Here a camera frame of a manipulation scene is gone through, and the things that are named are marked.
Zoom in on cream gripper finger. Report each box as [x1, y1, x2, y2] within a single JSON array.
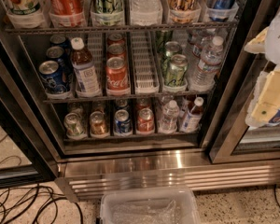
[[244, 27, 268, 54], [251, 65, 280, 123]]

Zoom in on tea bottle with white cap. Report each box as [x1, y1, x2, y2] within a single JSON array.
[[70, 37, 100, 97]]

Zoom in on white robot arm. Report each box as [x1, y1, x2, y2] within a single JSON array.
[[245, 12, 280, 128]]

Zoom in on rear clear water bottle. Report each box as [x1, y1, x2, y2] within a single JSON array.
[[185, 29, 215, 66]]

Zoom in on clear water bottle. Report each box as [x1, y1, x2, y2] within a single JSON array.
[[189, 35, 224, 92], [185, 29, 215, 66]]

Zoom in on front clear water bottle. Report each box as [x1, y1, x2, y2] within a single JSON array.
[[189, 35, 224, 92]]

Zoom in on bottom shelf tea bottle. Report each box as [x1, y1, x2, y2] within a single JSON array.
[[180, 97, 203, 133]]

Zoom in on bottom shelf water bottle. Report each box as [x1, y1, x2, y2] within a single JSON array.
[[159, 100, 179, 133]]

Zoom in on empty white shelf tray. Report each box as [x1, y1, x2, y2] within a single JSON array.
[[130, 32, 160, 94]]

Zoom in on bottom shelf red can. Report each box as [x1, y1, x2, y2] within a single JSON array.
[[137, 108, 154, 132]]

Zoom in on bottom shelf blue can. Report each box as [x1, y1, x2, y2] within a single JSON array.
[[114, 109, 132, 133]]

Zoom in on bottom shelf gold can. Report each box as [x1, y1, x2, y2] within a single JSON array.
[[90, 111, 108, 135]]

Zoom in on open fridge door left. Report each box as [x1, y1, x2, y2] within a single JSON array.
[[0, 59, 56, 189]]

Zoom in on front green lacroix can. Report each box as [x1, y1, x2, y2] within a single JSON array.
[[164, 54, 188, 87]]

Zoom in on red coca-cola can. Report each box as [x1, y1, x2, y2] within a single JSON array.
[[107, 33, 125, 46], [106, 57, 129, 91], [106, 44, 126, 59]]

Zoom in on rear red coca-cola can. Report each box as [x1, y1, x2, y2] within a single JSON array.
[[107, 33, 125, 46]]

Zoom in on front red coca-cola can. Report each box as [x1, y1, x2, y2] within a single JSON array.
[[106, 57, 129, 91]]

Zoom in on clear plastic bin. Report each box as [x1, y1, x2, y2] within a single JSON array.
[[99, 187, 201, 224]]

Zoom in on rear blue pepsi can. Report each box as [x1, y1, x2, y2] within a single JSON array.
[[49, 35, 70, 49]]

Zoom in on blue pepsi can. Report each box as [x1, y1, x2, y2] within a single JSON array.
[[38, 61, 70, 94], [46, 46, 73, 75], [49, 35, 70, 49]]

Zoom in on front blue pepsi can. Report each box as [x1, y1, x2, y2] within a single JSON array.
[[38, 61, 70, 94]]

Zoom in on right fridge door frame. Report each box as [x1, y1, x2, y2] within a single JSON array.
[[203, 0, 280, 163]]

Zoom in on black floor cables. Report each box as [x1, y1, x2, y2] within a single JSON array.
[[0, 133, 84, 224]]

